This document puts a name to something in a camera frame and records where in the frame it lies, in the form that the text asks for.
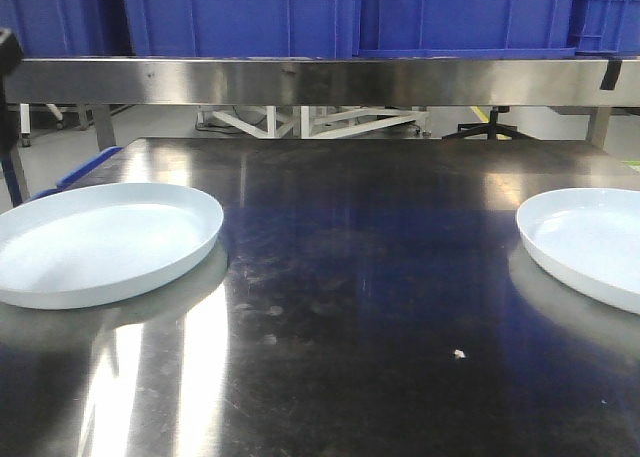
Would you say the light blue plate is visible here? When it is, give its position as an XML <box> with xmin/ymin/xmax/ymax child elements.
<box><xmin>516</xmin><ymin>188</ymin><xmax>639</xmax><ymax>314</ymax></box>
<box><xmin>1</xmin><ymin>183</ymin><xmax>224</xmax><ymax>310</ymax></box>

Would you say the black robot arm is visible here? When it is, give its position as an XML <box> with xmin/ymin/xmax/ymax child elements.
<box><xmin>0</xmin><ymin>28</ymin><xmax>24</xmax><ymax>181</ymax></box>

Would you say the steel shelf leg left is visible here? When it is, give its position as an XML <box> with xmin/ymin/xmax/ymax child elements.
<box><xmin>91</xmin><ymin>104</ymin><xmax>116</xmax><ymax>151</ymax></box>

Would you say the steel shelf leg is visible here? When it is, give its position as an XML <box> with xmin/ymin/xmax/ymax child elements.
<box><xmin>91</xmin><ymin>104</ymin><xmax>116</xmax><ymax>151</ymax></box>
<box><xmin>586</xmin><ymin>107</ymin><xmax>612</xmax><ymax>149</ymax></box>

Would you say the steel shelf leg right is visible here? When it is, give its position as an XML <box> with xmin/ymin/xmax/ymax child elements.
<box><xmin>586</xmin><ymin>107</ymin><xmax>612</xmax><ymax>149</ymax></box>

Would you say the black office chair base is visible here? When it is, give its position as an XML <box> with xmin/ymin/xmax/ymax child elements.
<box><xmin>442</xmin><ymin>106</ymin><xmax>532</xmax><ymax>140</ymax></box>

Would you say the blue plastic crate right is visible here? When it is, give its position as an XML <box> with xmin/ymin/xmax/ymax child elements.
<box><xmin>358</xmin><ymin>0</ymin><xmax>575</xmax><ymax>59</ymax></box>

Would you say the blue plastic crate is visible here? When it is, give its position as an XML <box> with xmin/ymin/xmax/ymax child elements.
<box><xmin>124</xmin><ymin>0</ymin><xmax>361</xmax><ymax>59</ymax></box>
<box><xmin>358</xmin><ymin>0</ymin><xmax>575</xmax><ymax>59</ymax></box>
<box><xmin>1</xmin><ymin>0</ymin><xmax>132</xmax><ymax>58</ymax></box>

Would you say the blue low side crate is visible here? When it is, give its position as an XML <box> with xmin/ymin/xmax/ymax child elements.
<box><xmin>56</xmin><ymin>146</ymin><xmax>122</xmax><ymax>189</ymax></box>

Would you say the blue plastic crate centre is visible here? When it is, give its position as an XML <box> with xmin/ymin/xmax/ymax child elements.
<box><xmin>124</xmin><ymin>0</ymin><xmax>361</xmax><ymax>59</ymax></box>

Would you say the black tape strip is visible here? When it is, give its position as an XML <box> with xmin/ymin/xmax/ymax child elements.
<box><xmin>600</xmin><ymin>59</ymin><xmax>623</xmax><ymax>91</ymax></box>

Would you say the blue plastic crate left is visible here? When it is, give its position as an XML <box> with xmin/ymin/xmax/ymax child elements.
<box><xmin>1</xmin><ymin>0</ymin><xmax>132</xmax><ymax>58</ymax></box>

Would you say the blue crate far right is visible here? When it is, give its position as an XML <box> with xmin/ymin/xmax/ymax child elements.
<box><xmin>568</xmin><ymin>0</ymin><xmax>639</xmax><ymax>57</ymax></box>

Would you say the white metal frame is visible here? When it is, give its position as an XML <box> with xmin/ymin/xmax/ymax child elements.
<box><xmin>195</xmin><ymin>105</ymin><xmax>430</xmax><ymax>140</ymax></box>

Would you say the stainless steel shelf rail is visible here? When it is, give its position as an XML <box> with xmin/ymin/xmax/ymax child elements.
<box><xmin>6</xmin><ymin>58</ymin><xmax>639</xmax><ymax>107</ymax></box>

